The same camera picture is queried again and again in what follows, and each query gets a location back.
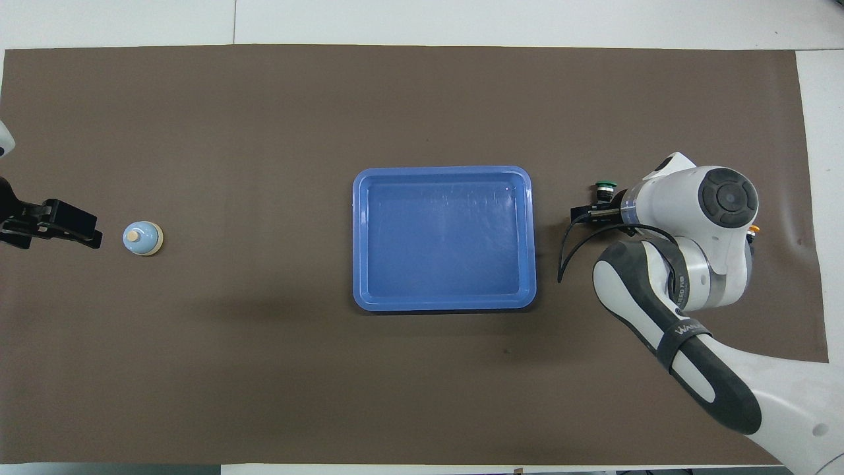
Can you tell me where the brown table mat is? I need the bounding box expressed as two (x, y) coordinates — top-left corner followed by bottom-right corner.
(0, 45), (838, 466)

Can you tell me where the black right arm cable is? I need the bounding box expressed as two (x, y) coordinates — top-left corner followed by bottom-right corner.
(557, 221), (680, 284)

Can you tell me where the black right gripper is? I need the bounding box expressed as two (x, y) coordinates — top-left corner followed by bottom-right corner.
(570, 190), (634, 233)

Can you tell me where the light blue desk bell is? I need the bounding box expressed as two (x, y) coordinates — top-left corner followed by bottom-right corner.
(123, 220), (164, 257)

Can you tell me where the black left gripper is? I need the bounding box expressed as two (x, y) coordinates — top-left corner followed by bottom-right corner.
(0, 177), (104, 250)

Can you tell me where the blue plastic tray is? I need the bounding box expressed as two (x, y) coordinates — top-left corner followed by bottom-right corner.
(352, 166), (537, 313)

